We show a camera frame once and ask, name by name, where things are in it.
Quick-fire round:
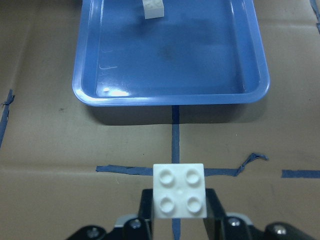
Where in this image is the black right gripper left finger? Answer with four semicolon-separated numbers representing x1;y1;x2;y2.
137;188;155;240

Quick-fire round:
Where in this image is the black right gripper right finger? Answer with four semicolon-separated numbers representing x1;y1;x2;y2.
203;188;226;240

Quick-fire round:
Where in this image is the white block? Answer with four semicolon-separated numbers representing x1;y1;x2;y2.
153;163;207;219
142;0;165;20

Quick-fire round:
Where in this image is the blue plastic tray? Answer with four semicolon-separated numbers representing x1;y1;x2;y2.
72;0;270;107

